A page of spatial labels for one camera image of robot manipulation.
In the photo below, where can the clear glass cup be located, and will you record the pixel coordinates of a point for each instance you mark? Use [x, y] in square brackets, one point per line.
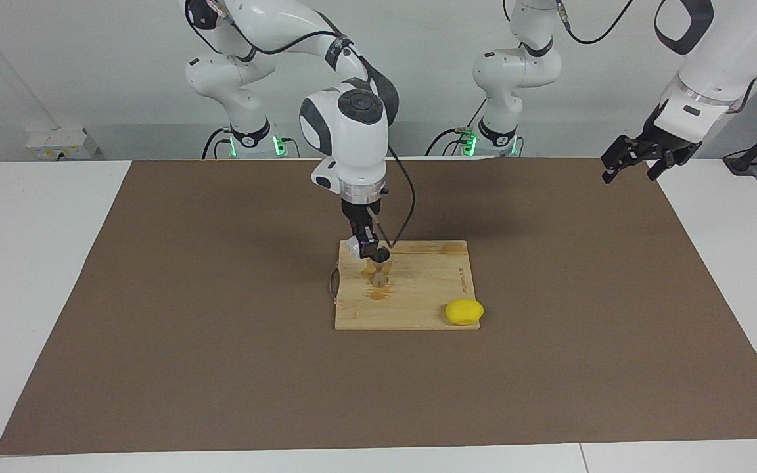
[351, 247]

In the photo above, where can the yellow lemon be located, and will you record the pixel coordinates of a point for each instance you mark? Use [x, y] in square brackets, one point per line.
[464, 312]

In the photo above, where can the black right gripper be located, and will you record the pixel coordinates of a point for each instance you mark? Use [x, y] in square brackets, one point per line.
[359, 213]

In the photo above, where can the steel double jigger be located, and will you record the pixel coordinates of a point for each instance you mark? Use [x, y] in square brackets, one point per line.
[379, 272]

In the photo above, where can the bamboo cutting board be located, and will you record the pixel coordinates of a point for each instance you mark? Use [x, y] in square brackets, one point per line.
[418, 295]

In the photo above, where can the white wall power strip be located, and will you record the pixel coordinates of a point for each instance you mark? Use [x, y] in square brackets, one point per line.
[56, 141]

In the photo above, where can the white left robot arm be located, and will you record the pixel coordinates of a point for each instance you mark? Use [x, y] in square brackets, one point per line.
[516, 66]

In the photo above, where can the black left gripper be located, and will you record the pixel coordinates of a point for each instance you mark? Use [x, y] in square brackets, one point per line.
[671, 148]

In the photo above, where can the brown table mat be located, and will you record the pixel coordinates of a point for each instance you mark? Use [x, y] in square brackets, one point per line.
[221, 381]

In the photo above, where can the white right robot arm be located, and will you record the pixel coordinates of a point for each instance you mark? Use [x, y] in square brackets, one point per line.
[352, 138]

